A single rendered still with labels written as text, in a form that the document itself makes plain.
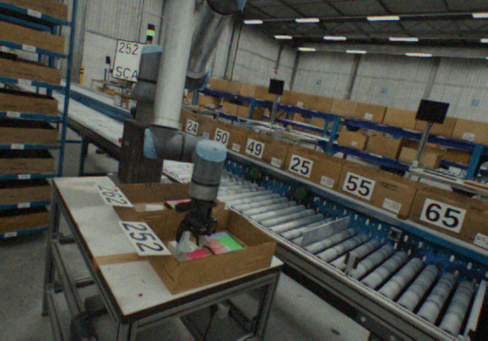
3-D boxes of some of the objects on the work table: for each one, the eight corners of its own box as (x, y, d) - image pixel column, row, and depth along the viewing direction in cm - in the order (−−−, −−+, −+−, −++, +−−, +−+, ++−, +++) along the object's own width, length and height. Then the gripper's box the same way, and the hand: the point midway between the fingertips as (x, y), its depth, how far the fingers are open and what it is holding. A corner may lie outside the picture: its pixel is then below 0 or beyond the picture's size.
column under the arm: (122, 192, 142) (131, 125, 136) (105, 174, 161) (112, 115, 155) (171, 189, 160) (180, 130, 154) (151, 174, 179) (159, 120, 172)
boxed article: (190, 270, 91) (192, 260, 90) (166, 251, 99) (168, 242, 99) (207, 264, 96) (209, 255, 95) (184, 247, 105) (186, 237, 104)
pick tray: (135, 244, 101) (139, 217, 99) (226, 230, 126) (230, 208, 124) (172, 296, 80) (178, 262, 78) (271, 267, 105) (278, 241, 103)
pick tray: (111, 206, 125) (113, 183, 123) (191, 201, 150) (194, 182, 148) (132, 238, 104) (136, 212, 102) (221, 226, 129) (226, 204, 127)
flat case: (223, 267, 98) (224, 262, 97) (196, 239, 112) (197, 235, 112) (254, 260, 106) (255, 255, 106) (226, 235, 121) (227, 231, 120)
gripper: (194, 205, 84) (181, 271, 88) (229, 200, 94) (217, 259, 98) (177, 194, 89) (166, 256, 93) (212, 190, 99) (200, 247, 104)
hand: (187, 250), depth 97 cm, fingers closed on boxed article, 7 cm apart
